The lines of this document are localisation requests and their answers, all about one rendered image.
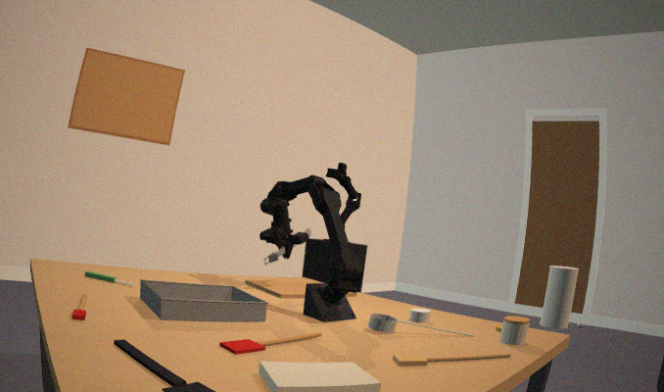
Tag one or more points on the white short cylinder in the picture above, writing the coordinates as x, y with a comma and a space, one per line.
420, 315

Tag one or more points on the light brown wooden board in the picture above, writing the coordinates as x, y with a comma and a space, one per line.
284, 289

